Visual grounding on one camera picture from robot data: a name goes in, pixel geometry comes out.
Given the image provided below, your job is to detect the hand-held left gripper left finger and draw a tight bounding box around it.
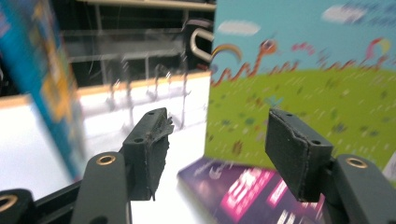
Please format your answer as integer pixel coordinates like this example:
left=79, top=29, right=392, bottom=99
left=120, top=106, right=176, bottom=202

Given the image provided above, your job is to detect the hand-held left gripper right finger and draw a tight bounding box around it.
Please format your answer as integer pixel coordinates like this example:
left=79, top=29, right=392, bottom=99
left=264, top=107, right=334, bottom=203

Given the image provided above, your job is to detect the blue picture book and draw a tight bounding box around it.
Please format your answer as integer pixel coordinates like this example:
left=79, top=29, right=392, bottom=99
left=0, top=0, right=87, bottom=181

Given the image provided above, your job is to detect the clear acrylic book rack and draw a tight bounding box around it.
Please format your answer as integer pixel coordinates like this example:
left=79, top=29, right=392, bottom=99
left=62, top=27, right=213, bottom=132

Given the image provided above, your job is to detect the sky and meadow picture book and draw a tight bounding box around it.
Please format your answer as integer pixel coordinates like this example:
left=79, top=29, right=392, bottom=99
left=204, top=0, right=396, bottom=188

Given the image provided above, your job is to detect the purple paperback book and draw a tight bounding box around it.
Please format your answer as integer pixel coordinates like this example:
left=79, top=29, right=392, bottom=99
left=177, top=157, right=331, bottom=224

